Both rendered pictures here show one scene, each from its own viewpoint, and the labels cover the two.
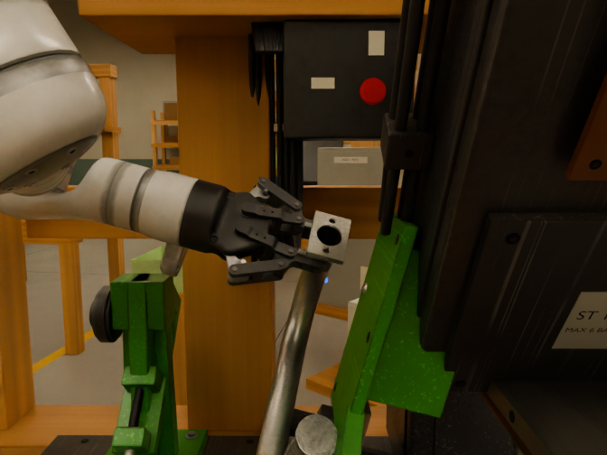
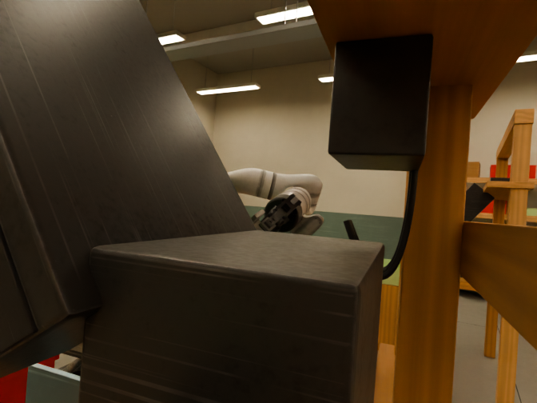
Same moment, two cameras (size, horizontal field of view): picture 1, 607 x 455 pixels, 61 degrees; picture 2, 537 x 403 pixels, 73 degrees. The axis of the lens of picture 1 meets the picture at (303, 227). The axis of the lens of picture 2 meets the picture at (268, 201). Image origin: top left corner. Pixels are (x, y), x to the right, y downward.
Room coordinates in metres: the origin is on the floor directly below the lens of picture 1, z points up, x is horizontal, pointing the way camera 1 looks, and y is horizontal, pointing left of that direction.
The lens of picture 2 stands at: (0.78, -0.62, 1.28)
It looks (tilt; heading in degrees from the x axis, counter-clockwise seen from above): 1 degrees up; 110
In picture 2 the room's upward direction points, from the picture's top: 4 degrees clockwise
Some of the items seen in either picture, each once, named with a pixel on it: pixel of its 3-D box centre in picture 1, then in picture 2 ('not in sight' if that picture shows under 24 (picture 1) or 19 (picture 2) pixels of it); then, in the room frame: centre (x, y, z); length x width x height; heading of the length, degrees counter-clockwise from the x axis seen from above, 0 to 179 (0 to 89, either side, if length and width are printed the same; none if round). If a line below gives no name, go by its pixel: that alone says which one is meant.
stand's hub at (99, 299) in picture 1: (106, 313); not in sight; (0.66, 0.26, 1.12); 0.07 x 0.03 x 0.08; 0
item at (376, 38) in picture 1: (346, 85); (379, 113); (0.75, -0.06, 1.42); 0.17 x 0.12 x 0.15; 90
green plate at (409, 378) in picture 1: (402, 322); not in sight; (0.47, -0.09, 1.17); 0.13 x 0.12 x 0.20; 90
